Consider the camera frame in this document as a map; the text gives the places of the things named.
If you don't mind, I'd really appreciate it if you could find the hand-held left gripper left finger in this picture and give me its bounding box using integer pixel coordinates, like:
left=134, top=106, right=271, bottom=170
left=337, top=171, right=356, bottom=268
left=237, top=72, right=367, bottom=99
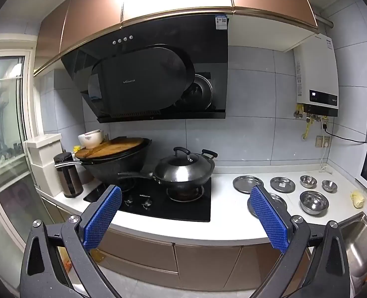
left=19, top=185, right=123, bottom=298

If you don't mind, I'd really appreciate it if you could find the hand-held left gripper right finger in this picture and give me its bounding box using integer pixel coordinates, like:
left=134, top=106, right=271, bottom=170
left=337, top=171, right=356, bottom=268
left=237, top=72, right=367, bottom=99
left=249, top=185, right=352, bottom=298

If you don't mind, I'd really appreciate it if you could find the steel plate with label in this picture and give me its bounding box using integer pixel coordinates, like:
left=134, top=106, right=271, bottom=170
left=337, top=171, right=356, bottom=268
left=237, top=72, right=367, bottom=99
left=270, top=176, right=296, bottom=193

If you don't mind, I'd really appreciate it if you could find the large steel plate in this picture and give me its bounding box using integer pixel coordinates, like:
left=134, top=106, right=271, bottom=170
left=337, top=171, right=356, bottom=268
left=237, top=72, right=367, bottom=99
left=233, top=175, right=264, bottom=194

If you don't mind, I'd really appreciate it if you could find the large steel bowl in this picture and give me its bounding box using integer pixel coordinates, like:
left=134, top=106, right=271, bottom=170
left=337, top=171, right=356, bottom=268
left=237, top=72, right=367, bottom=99
left=299, top=190, right=329, bottom=215

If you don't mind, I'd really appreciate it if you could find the black thermos kettle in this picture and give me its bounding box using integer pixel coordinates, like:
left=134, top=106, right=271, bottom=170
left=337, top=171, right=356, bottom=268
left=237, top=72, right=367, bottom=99
left=53, top=150, right=84, bottom=198

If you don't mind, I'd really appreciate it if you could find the large black wok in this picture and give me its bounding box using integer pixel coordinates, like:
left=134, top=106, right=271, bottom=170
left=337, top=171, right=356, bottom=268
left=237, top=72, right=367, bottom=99
left=54, top=137, right=153, bottom=184

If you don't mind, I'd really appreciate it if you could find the black gas stove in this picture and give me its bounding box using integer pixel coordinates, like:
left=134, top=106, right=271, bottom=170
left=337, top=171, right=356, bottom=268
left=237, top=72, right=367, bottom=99
left=83, top=177, right=212, bottom=222

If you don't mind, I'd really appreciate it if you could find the round wooden cutting board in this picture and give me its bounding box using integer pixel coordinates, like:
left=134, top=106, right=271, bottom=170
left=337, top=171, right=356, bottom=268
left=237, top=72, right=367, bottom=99
left=75, top=137, right=143, bottom=160

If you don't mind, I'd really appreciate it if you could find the copper lower cabinet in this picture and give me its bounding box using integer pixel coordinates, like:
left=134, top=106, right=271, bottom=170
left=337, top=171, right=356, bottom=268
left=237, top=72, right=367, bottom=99
left=41, top=197, right=315, bottom=291

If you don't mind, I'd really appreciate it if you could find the copper cabinet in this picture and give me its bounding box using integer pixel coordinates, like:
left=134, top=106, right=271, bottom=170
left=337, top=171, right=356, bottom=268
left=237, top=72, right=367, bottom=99
left=33, top=0, right=319, bottom=76
left=41, top=197, right=315, bottom=291

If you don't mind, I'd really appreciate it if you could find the white ceramic bowl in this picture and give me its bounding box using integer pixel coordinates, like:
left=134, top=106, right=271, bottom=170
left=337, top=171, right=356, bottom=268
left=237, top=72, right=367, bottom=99
left=78, top=129, right=105, bottom=149

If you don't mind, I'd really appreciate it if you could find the white storage box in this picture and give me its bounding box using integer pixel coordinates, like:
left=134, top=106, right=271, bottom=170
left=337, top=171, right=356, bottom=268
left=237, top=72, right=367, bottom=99
left=24, top=133, right=63, bottom=197

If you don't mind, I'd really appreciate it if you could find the steel wok lid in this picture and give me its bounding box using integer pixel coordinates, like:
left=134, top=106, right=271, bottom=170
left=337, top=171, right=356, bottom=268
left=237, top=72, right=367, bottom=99
left=154, top=147, right=213, bottom=182

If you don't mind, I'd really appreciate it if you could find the steel wok with lid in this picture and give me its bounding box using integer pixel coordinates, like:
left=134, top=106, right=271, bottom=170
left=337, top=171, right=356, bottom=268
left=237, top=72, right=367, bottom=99
left=118, top=149, right=218, bottom=197

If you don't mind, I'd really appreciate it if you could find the yellow cloth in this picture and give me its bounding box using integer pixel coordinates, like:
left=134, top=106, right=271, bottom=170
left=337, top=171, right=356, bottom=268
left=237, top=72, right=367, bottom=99
left=351, top=191, right=366, bottom=209

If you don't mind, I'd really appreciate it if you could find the steel sink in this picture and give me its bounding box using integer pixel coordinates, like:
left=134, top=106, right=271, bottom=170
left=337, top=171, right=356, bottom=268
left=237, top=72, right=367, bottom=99
left=337, top=211, right=367, bottom=298

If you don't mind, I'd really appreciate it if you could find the sliding glass door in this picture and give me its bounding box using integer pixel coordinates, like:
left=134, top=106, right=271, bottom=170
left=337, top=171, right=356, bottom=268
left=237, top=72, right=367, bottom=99
left=0, top=34, right=44, bottom=239

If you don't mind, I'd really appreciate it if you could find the black range hood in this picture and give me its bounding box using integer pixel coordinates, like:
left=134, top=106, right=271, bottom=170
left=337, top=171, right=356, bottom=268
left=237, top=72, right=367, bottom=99
left=61, top=14, right=229, bottom=123

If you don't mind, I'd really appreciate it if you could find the white water heater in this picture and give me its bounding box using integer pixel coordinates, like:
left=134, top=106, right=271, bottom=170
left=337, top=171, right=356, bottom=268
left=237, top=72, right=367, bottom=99
left=294, top=34, right=340, bottom=109

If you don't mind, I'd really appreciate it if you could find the copper upper cabinet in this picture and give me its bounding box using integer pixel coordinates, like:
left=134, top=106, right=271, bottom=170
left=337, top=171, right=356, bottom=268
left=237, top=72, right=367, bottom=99
left=33, top=0, right=319, bottom=76

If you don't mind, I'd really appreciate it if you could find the grey pipe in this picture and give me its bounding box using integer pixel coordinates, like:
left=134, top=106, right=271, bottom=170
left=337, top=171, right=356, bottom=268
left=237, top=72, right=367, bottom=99
left=316, top=14, right=333, bottom=28

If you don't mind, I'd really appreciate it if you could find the white power cable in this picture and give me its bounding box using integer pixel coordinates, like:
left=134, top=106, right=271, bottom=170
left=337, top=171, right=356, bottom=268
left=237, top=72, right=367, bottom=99
left=320, top=143, right=331, bottom=173

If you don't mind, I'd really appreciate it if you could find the yellow gas hose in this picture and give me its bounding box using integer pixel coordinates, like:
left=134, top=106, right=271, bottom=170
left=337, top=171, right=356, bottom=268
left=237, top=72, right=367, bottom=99
left=301, top=106, right=312, bottom=139

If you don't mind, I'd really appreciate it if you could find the black power cable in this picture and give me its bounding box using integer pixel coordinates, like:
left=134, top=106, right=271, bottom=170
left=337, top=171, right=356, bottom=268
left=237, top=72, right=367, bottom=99
left=322, top=123, right=367, bottom=144

